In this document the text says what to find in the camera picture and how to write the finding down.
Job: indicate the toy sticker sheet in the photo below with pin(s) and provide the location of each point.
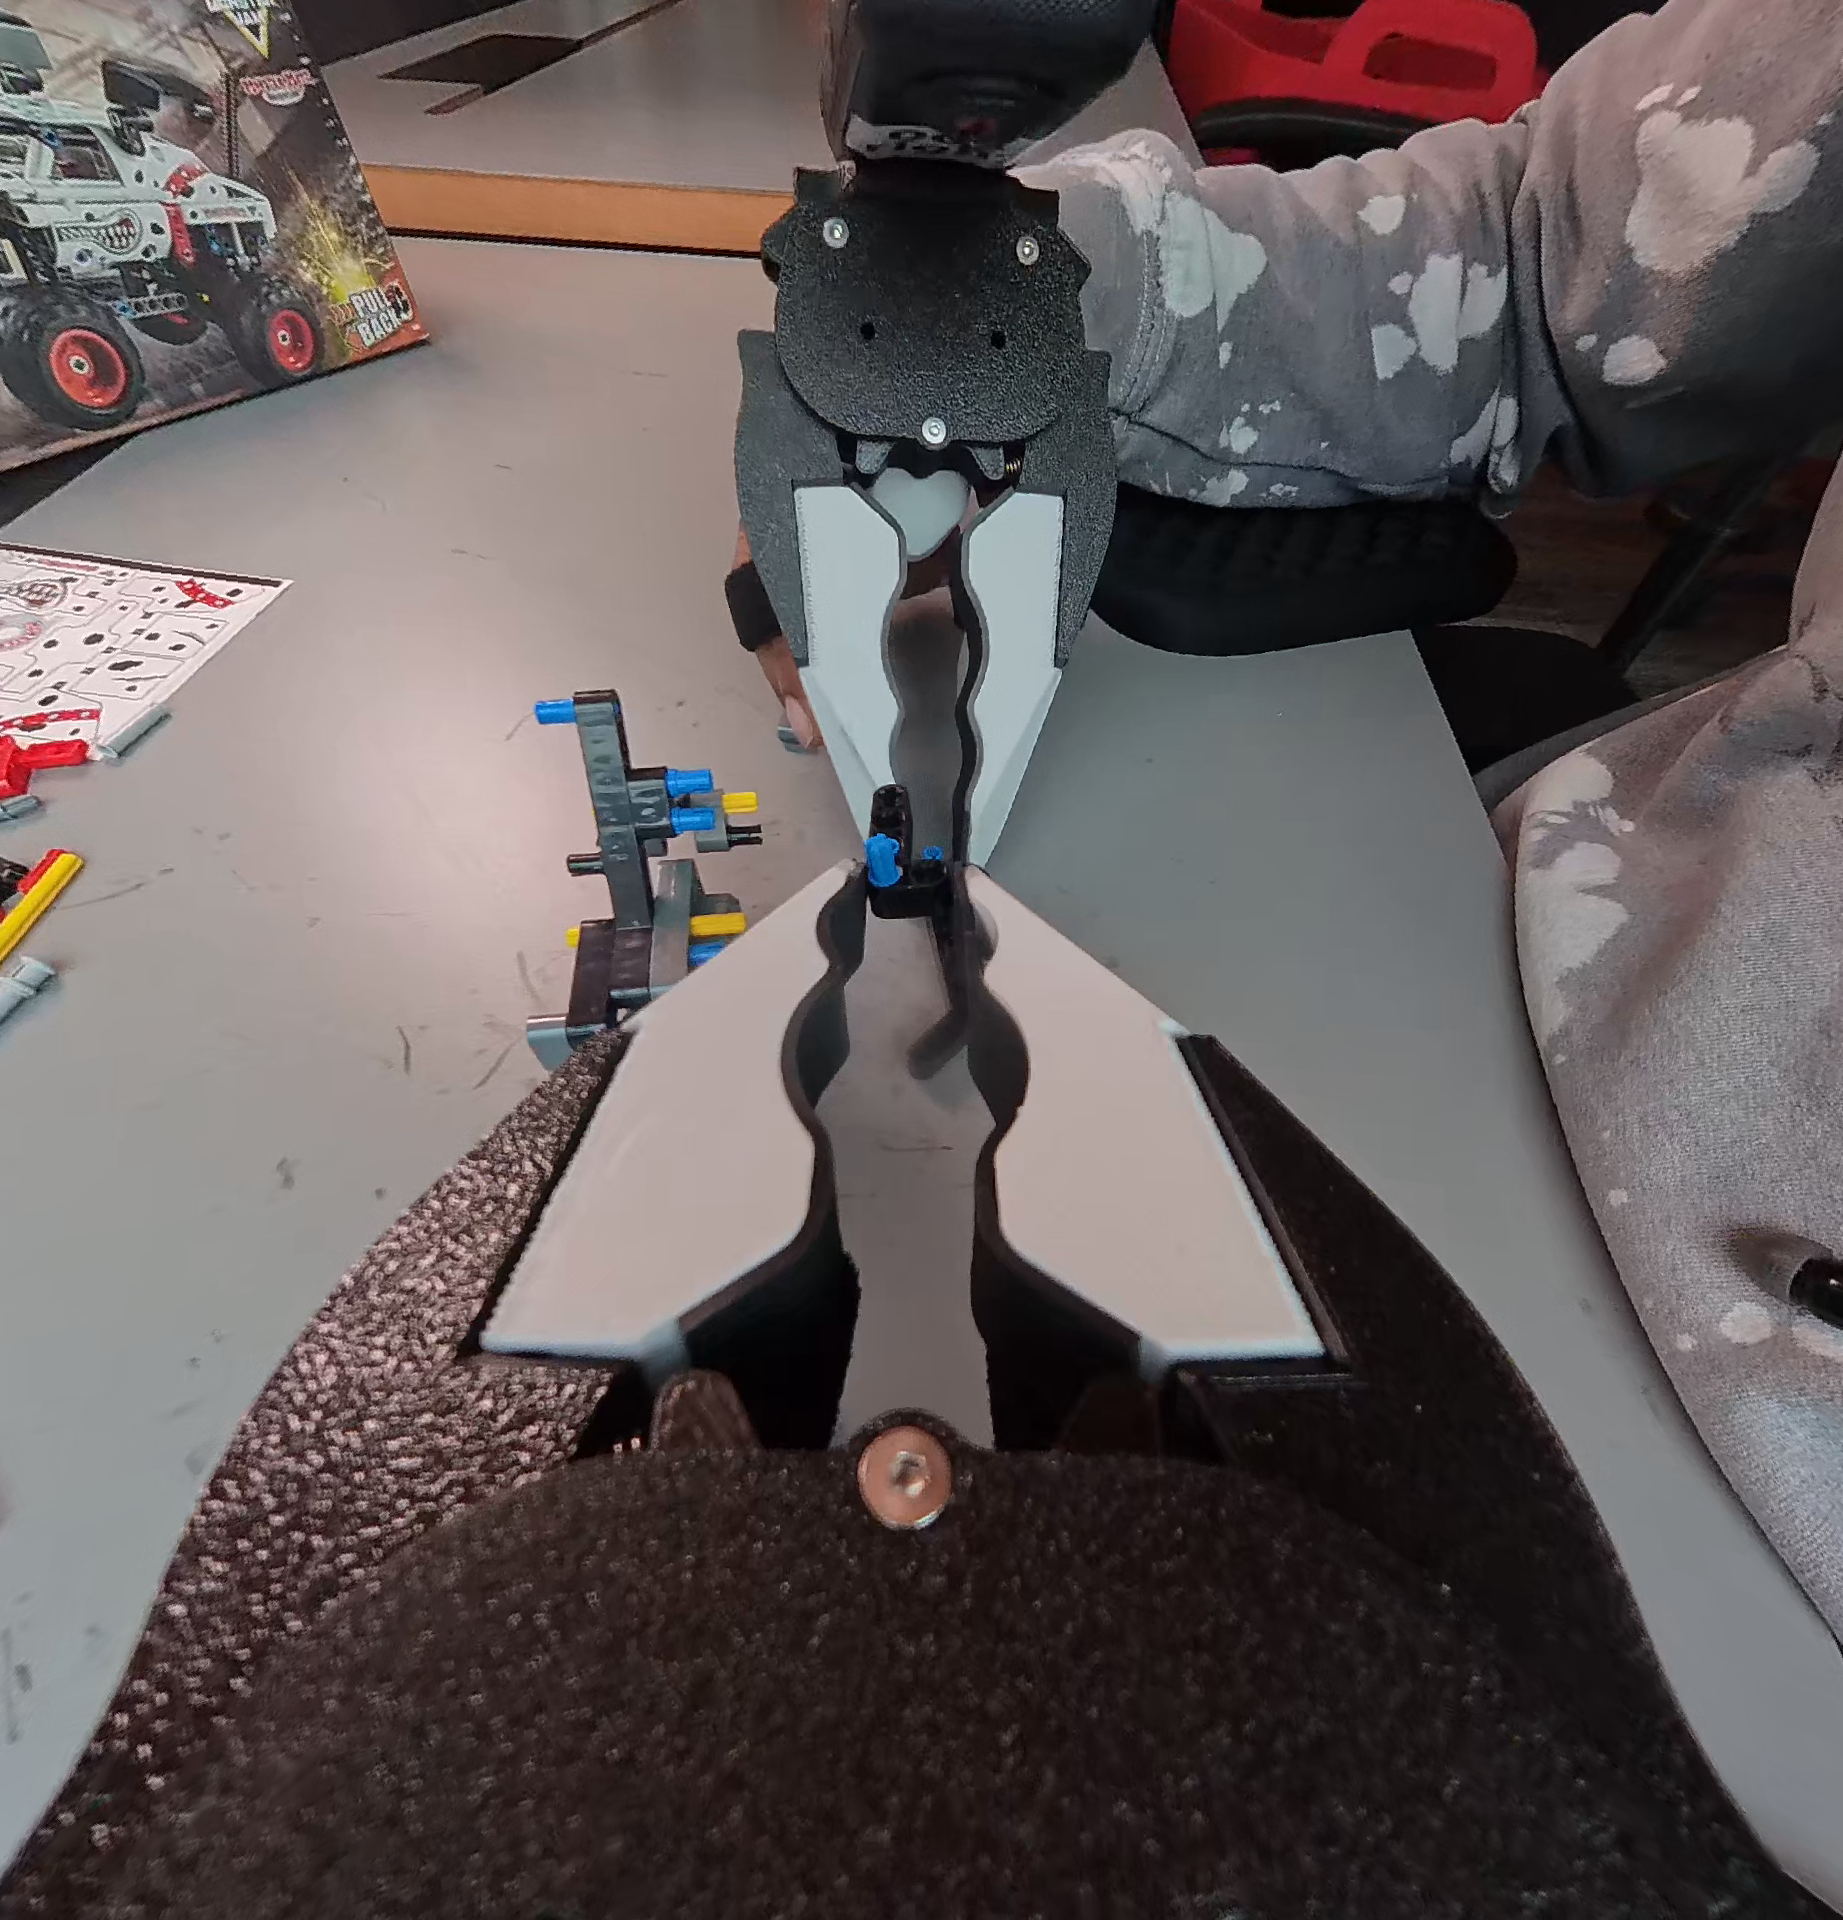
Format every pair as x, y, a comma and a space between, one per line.
110, 646

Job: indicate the red and black chair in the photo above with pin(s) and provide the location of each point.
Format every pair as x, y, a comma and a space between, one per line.
1236, 55

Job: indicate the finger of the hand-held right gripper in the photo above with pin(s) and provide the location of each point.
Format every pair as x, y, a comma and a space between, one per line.
1018, 630
846, 630

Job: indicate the small black toy beam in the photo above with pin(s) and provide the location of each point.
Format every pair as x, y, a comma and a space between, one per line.
905, 900

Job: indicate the toy brick chassis assembly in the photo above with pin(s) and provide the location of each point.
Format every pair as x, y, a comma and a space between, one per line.
622, 780

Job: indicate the person's grey mottled sweatshirt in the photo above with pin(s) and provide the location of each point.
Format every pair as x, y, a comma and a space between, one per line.
1684, 977

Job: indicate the grey desk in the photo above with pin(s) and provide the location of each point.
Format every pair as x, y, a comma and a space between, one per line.
333, 1201

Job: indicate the grey table with wooden edge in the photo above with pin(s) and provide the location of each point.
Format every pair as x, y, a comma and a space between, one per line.
590, 104

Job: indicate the person's right hand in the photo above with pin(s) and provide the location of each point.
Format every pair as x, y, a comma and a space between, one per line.
792, 700

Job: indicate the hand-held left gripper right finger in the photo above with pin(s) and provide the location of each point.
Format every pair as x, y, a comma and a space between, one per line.
1129, 1201

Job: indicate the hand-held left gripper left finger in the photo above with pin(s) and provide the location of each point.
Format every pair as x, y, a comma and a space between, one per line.
665, 1201

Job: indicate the red toy brick piece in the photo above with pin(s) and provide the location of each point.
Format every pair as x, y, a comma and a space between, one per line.
18, 768

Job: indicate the toy truck cardboard box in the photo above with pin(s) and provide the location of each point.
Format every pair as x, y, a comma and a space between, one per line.
184, 225

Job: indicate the black office chair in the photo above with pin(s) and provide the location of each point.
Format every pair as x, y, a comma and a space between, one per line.
1309, 579

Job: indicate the yellow toy axle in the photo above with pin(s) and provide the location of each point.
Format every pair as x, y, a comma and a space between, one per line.
29, 911

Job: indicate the person's right forearm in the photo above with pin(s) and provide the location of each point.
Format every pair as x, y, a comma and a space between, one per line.
1384, 299

